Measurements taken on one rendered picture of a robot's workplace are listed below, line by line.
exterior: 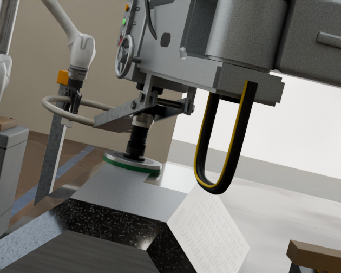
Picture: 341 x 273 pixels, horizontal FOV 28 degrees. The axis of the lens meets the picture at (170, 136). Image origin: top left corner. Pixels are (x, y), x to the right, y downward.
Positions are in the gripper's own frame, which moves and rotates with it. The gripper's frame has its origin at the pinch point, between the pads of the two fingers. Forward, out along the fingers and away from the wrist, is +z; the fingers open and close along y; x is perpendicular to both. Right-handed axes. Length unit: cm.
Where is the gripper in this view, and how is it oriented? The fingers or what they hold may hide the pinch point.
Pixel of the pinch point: (67, 119)
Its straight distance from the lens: 328.6
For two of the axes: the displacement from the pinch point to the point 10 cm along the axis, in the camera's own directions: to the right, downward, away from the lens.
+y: 5.6, 2.8, -7.8
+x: 7.9, 0.9, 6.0
